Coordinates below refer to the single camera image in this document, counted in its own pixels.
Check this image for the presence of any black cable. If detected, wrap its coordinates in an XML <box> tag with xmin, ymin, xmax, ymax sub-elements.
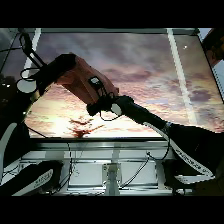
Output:
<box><xmin>99</xmin><ymin>111</ymin><xmax>124</xmax><ymax>122</ymax></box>
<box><xmin>119</xmin><ymin>151</ymin><xmax>151</xmax><ymax>189</ymax></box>
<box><xmin>65</xmin><ymin>142</ymin><xmax>74</xmax><ymax>188</ymax></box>

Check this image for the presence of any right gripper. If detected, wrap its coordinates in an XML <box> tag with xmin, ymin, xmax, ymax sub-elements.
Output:
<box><xmin>86</xmin><ymin>95</ymin><xmax>117</xmax><ymax>117</ymax></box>

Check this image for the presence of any silver frame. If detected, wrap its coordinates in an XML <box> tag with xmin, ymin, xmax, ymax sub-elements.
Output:
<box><xmin>0</xmin><ymin>137</ymin><xmax>224</xmax><ymax>197</ymax></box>

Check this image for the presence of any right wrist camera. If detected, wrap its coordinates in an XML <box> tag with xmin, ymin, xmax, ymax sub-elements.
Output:
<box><xmin>87</xmin><ymin>76</ymin><xmax>106</xmax><ymax>98</ymax></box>

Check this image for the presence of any orange garment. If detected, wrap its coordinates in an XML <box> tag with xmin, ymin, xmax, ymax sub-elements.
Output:
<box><xmin>49</xmin><ymin>53</ymin><xmax>121</xmax><ymax>106</ymax></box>

